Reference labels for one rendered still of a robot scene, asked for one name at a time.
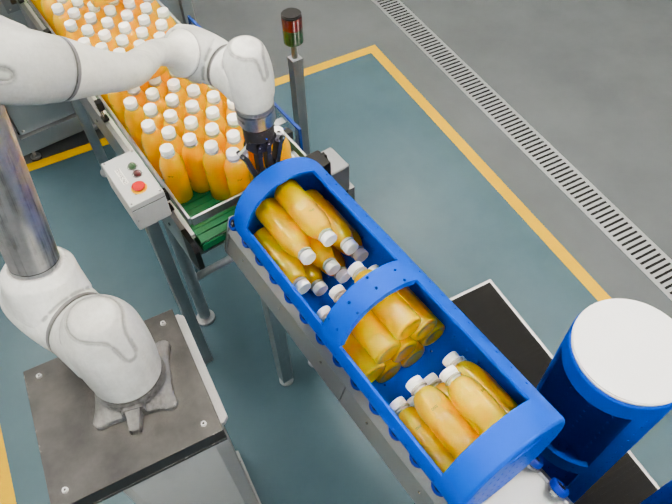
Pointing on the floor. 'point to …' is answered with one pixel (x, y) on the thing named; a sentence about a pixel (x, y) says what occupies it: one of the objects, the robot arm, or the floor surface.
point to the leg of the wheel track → (279, 346)
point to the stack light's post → (299, 98)
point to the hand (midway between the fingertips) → (266, 181)
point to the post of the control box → (177, 287)
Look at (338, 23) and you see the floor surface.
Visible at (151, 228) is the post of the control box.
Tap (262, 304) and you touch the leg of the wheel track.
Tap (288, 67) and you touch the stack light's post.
